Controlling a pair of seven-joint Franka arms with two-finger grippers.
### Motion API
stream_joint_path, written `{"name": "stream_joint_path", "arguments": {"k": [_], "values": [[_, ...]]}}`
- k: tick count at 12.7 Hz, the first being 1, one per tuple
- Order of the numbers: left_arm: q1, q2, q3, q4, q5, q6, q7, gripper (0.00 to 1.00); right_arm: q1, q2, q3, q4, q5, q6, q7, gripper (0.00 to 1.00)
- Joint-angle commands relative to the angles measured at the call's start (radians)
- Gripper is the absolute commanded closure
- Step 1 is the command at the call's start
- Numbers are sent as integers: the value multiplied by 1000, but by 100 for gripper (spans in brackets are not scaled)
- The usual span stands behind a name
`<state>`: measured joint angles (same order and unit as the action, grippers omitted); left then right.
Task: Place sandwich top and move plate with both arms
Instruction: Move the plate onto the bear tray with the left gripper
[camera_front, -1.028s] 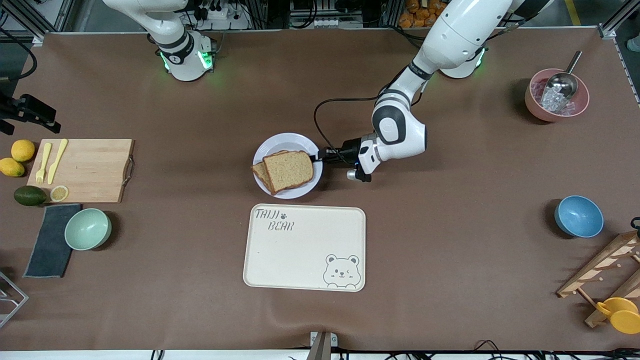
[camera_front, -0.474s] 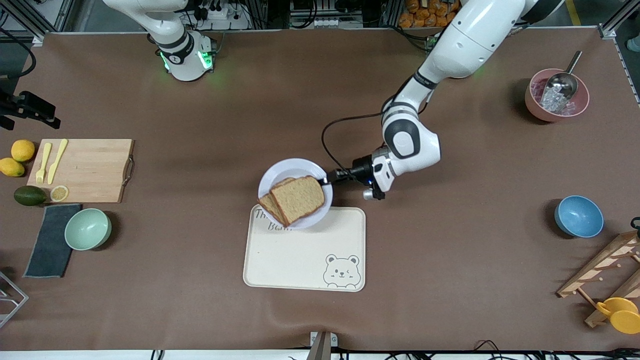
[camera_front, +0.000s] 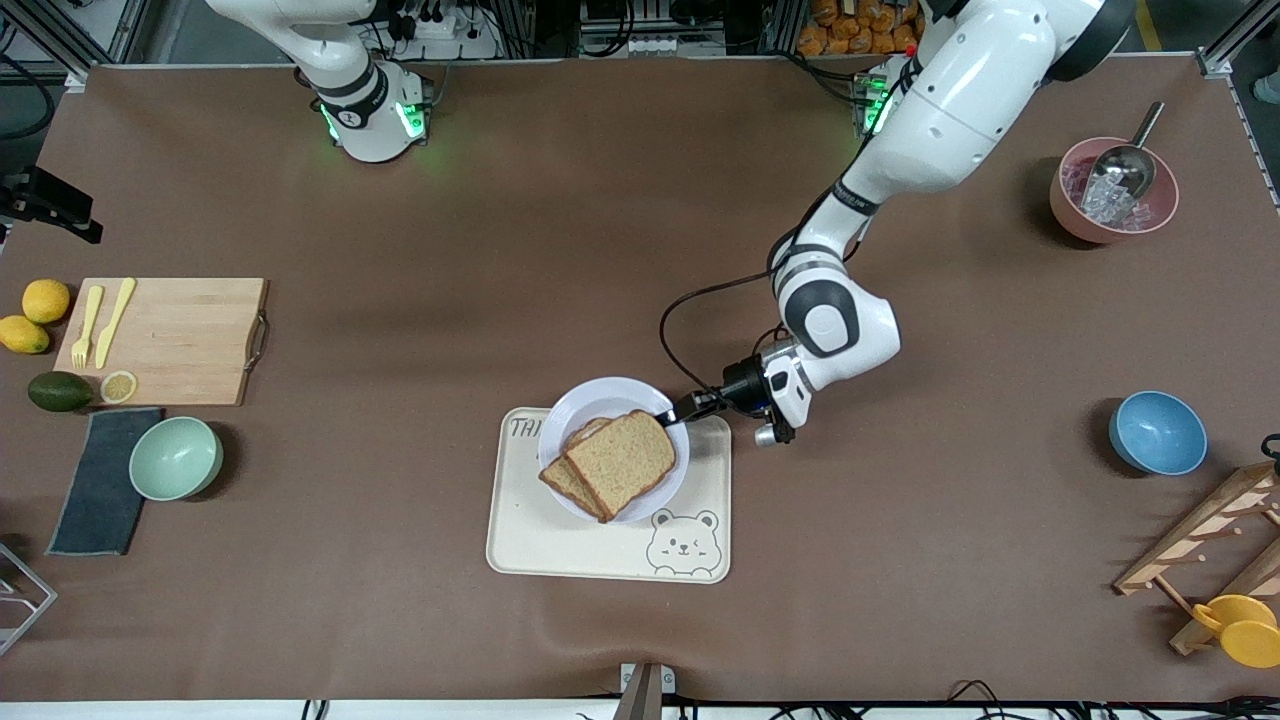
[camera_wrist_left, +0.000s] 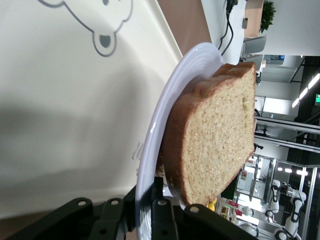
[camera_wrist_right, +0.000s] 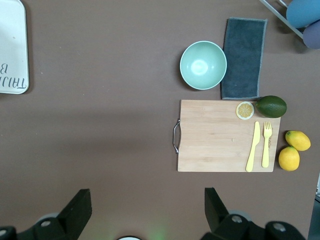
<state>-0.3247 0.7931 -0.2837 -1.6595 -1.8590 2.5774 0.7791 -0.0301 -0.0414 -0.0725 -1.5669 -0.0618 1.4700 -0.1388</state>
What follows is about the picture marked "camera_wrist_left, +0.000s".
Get lavender round plate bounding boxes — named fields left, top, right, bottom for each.
left=134, top=41, right=225, bottom=240

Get cream bear print tray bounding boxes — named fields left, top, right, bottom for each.
left=0, top=0, right=185, bottom=221

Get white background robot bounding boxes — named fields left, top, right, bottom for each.
left=264, top=178, right=309, bottom=240

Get black hanging cable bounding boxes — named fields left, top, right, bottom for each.
left=218, top=0, right=235, bottom=56

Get yellow lemon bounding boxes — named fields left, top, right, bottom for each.
left=207, top=198, right=219, bottom=213

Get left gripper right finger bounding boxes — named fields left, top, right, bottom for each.
left=150, top=176, right=258, bottom=240

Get potted green plant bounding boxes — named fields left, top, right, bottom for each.
left=259, top=0, right=277, bottom=34

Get brown bread slice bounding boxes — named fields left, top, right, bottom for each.
left=159, top=62, right=258, bottom=207
left=212, top=61, right=246, bottom=79

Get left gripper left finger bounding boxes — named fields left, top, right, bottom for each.
left=4, top=185, right=137, bottom=240

